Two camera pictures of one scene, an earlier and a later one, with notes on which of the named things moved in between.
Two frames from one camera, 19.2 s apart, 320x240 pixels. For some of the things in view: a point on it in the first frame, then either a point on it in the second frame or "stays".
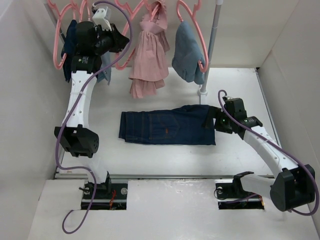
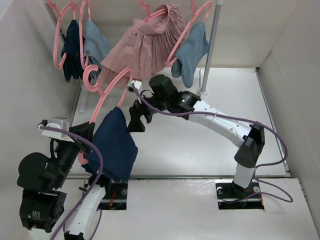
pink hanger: (55, 42) stays
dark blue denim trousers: (182, 125) -> (119, 150)
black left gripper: (119, 40) -> (85, 129)
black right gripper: (215, 112) -> (136, 111)
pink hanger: (131, 15) -> (80, 155)
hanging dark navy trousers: (68, 48) stays
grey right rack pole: (219, 4) stays
